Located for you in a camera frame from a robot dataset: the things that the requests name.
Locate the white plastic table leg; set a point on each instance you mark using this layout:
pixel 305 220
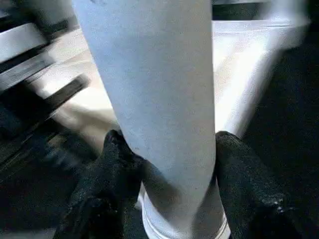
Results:
pixel 154 87

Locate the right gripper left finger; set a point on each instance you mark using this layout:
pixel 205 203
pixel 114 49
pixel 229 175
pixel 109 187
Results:
pixel 104 194

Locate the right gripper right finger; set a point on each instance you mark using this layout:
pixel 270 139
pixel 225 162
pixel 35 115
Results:
pixel 251 189

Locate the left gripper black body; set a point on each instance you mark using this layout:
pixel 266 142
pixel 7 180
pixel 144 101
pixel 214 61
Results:
pixel 42 92

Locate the white plastic table top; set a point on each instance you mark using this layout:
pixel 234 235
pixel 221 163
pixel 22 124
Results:
pixel 236 74

